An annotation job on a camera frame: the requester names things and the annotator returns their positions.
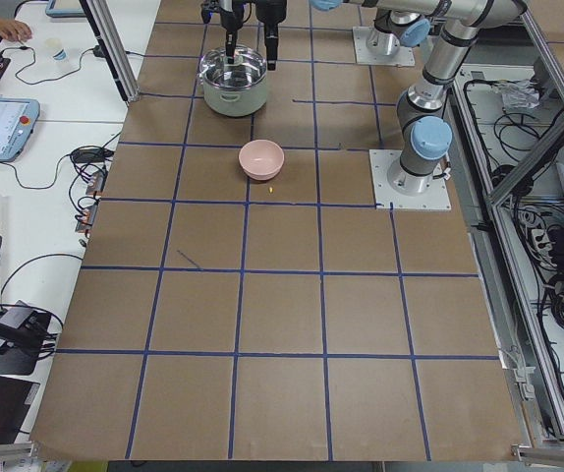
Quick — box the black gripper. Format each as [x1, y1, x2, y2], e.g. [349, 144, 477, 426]
[218, 0, 243, 63]
[254, 0, 287, 71]

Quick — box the glass pot lid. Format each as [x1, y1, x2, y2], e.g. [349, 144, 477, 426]
[199, 45, 267, 90]

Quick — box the pale green steel pot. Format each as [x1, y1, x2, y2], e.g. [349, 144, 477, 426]
[197, 46, 269, 118]

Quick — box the person's hand at desk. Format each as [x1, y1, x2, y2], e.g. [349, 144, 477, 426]
[0, 18, 32, 42]

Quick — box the pink bowl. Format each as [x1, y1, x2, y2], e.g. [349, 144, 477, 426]
[239, 140, 285, 181]

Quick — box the white paper cup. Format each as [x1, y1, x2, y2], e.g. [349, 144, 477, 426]
[44, 37, 70, 75]

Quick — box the blue teach pendant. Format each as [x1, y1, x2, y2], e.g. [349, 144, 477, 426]
[0, 97, 40, 162]
[45, 0, 85, 19]

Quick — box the black monitor stand base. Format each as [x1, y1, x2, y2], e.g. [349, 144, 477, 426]
[0, 305, 51, 376]

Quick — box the black laptop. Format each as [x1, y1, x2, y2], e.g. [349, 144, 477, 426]
[0, 376, 40, 444]

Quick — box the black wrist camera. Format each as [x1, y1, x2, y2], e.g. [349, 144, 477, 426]
[200, 0, 219, 24]

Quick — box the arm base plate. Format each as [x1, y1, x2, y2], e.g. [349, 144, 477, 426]
[352, 27, 415, 67]
[369, 149, 452, 211]

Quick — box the aluminium frame post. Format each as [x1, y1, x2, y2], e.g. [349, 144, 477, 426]
[80, 0, 140, 103]

